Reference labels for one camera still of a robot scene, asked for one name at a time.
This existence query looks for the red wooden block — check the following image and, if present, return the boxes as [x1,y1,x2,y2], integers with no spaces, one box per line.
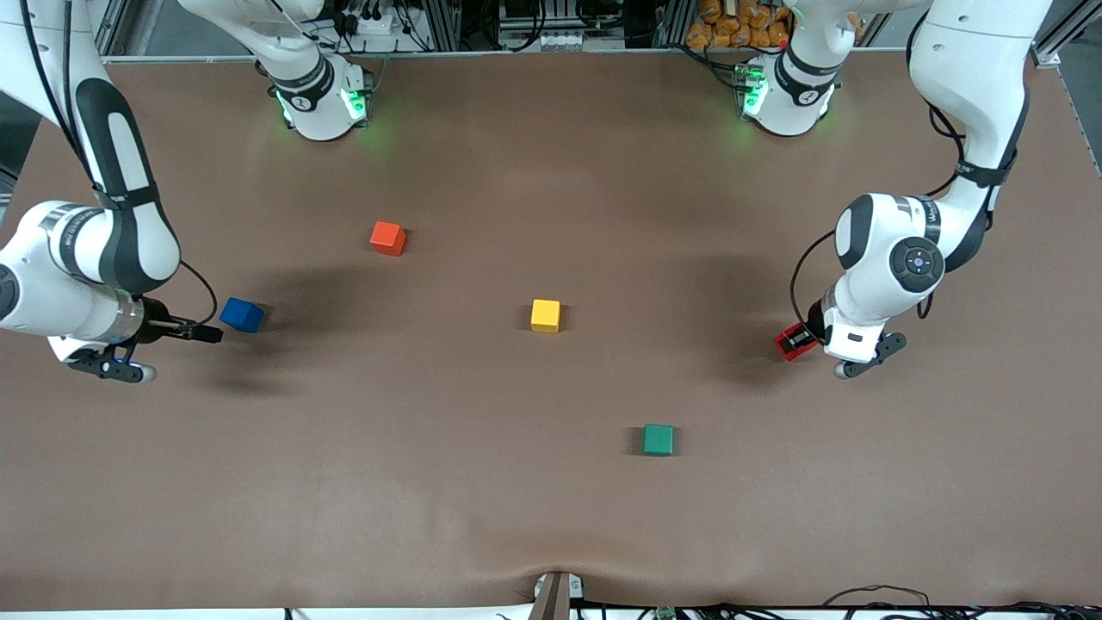
[774,322,819,363]

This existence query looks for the orange wooden block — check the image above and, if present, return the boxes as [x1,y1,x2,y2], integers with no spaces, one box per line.
[369,221,407,257]

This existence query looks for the blue wooden block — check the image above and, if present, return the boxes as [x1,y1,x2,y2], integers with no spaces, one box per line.
[219,297,266,334]

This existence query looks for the white power strip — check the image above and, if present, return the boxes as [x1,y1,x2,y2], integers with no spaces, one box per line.
[340,10,399,37]

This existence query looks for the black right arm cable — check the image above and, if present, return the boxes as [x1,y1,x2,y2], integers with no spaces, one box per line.
[176,258,220,326]

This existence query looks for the brown table cover sheet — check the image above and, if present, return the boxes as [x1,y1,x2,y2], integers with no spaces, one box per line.
[0,47,1102,612]

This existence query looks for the black floor cables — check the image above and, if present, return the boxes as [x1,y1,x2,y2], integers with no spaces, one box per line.
[822,586,1102,620]

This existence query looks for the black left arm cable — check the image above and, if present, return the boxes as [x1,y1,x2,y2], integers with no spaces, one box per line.
[789,102,967,326]

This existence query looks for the pile of orange toys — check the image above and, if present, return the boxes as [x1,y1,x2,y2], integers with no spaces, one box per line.
[686,0,793,49]

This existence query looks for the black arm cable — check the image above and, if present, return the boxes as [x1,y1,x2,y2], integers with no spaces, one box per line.
[789,102,967,326]
[176,258,220,326]

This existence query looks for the aluminium frame profile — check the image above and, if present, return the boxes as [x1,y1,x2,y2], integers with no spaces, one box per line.
[1033,0,1102,68]
[652,0,690,49]
[420,0,461,53]

